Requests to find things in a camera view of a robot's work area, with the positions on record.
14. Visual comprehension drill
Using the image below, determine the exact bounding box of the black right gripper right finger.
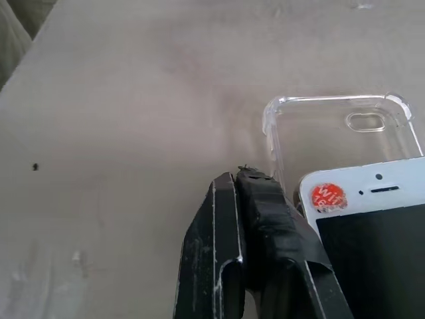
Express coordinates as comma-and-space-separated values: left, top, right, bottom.
234, 165, 355, 319

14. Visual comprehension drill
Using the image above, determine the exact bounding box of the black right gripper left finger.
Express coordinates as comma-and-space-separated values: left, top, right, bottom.
173, 171, 247, 319

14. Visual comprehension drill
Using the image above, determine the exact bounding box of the white smartphone with orange sticker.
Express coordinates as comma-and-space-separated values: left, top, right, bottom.
298, 156, 425, 319

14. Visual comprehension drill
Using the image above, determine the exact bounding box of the clear plastic phone case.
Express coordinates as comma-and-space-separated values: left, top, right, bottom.
262, 92, 425, 213

